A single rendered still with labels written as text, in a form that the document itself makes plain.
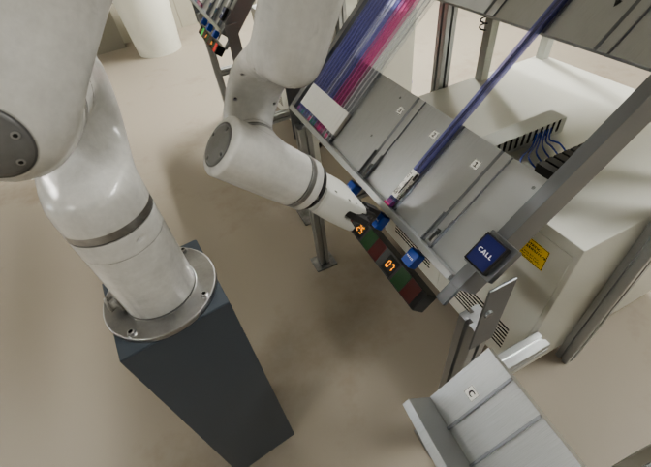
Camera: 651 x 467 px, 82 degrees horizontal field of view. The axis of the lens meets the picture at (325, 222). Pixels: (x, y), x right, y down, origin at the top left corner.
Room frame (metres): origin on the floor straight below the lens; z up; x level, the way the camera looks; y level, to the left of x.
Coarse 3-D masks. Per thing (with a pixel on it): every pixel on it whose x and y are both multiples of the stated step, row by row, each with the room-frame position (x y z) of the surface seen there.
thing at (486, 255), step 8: (488, 240) 0.34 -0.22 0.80; (480, 248) 0.33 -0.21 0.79; (488, 248) 0.33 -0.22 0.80; (496, 248) 0.32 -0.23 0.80; (504, 248) 0.32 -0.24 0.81; (472, 256) 0.33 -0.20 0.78; (480, 256) 0.32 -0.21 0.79; (488, 256) 0.32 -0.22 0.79; (496, 256) 0.31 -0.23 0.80; (480, 264) 0.31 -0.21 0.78; (488, 264) 0.31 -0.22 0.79
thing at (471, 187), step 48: (384, 96) 0.76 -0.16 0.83; (336, 144) 0.75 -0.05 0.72; (384, 144) 0.65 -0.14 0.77; (432, 144) 0.57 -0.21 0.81; (480, 144) 0.51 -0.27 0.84; (384, 192) 0.56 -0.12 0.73; (432, 192) 0.49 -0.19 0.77; (480, 192) 0.44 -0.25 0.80; (528, 192) 0.40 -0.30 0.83; (432, 240) 0.42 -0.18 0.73
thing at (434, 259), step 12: (300, 120) 0.88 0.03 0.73; (312, 132) 0.81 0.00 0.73; (324, 144) 0.75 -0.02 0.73; (336, 156) 0.69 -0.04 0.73; (348, 168) 0.64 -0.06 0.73; (360, 180) 0.60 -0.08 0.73; (372, 192) 0.55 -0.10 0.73; (384, 204) 0.51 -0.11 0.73; (396, 216) 0.48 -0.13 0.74; (408, 228) 0.45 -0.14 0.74; (420, 240) 0.42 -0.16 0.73; (432, 252) 0.39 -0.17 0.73; (432, 264) 0.37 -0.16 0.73; (444, 264) 0.36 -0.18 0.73; (444, 276) 0.34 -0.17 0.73
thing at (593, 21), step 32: (448, 0) 0.83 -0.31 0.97; (480, 0) 0.76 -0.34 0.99; (512, 0) 0.71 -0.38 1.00; (544, 0) 0.66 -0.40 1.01; (576, 0) 0.61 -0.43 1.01; (608, 0) 0.57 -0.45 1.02; (640, 0) 0.54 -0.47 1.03; (544, 32) 0.60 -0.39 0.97; (576, 32) 0.57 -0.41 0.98; (608, 32) 0.53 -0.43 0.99; (640, 32) 0.50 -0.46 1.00; (640, 64) 0.46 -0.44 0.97
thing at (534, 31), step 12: (564, 0) 0.62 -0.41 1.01; (552, 12) 0.61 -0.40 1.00; (540, 24) 0.61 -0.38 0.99; (528, 36) 0.61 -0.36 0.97; (516, 48) 0.60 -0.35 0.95; (504, 60) 0.60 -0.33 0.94; (516, 60) 0.59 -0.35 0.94; (504, 72) 0.59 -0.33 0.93; (492, 84) 0.58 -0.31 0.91; (480, 96) 0.57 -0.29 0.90; (468, 108) 0.57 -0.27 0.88; (456, 120) 0.57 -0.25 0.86; (444, 132) 0.56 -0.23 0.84; (444, 144) 0.55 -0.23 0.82; (432, 156) 0.54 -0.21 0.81; (420, 168) 0.53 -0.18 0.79
